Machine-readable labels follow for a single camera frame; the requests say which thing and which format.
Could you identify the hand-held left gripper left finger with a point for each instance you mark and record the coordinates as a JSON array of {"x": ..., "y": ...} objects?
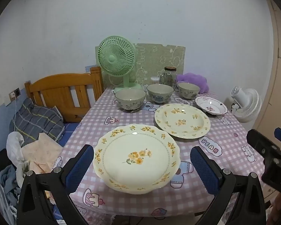
[{"x": 78, "y": 168}]

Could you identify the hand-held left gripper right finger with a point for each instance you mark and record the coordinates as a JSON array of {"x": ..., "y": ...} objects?
[{"x": 205, "y": 168}]

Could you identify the round yellow floral plate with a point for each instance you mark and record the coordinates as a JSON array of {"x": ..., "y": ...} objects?
[{"x": 181, "y": 121}]

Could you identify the small red floral plate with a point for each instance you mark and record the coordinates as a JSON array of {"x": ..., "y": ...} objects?
[{"x": 210, "y": 104}]

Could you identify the scalloped yellow floral plate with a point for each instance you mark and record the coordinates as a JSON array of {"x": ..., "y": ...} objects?
[{"x": 135, "y": 154}]

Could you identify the floral ceramic bowl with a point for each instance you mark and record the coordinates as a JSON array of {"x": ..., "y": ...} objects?
[
  {"x": 188, "y": 90},
  {"x": 130, "y": 98}
]

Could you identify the ceramic bowl with blue flowers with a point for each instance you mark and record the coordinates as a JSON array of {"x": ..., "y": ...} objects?
[{"x": 159, "y": 93}]

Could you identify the person's right hand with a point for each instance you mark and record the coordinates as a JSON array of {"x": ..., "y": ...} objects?
[{"x": 275, "y": 208}]

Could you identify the white standing fan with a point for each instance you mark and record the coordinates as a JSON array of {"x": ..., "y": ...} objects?
[{"x": 245, "y": 103}]

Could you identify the blue bed sheet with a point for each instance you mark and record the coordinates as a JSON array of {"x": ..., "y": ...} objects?
[{"x": 68, "y": 131}]

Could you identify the peach cloth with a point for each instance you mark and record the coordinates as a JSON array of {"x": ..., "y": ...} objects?
[{"x": 41, "y": 152}]

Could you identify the pink checkered tablecloth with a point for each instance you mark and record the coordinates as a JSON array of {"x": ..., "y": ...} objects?
[{"x": 96, "y": 112}]

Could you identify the grey plaid blanket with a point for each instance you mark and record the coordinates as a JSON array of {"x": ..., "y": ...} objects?
[{"x": 37, "y": 121}]

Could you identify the pile of blue-grey clothes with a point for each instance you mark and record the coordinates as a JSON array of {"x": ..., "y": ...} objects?
[{"x": 7, "y": 180}]

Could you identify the wooden bed headboard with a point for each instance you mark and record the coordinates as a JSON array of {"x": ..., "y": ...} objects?
[{"x": 60, "y": 89}]

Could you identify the purple plush pillow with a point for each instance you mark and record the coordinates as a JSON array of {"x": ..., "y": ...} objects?
[{"x": 194, "y": 79}]

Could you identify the glass jar with dark lid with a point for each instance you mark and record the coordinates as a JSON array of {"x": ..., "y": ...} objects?
[{"x": 169, "y": 77}]

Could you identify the small clear plastic container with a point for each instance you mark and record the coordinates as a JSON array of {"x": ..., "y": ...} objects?
[{"x": 155, "y": 79}]

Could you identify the green desk fan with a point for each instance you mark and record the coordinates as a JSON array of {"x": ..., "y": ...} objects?
[{"x": 112, "y": 58}]

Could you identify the green patterned board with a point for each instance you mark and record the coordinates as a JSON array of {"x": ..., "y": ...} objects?
[{"x": 159, "y": 56}]

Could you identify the wall socket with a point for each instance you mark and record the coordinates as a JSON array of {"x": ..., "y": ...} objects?
[{"x": 16, "y": 92}]

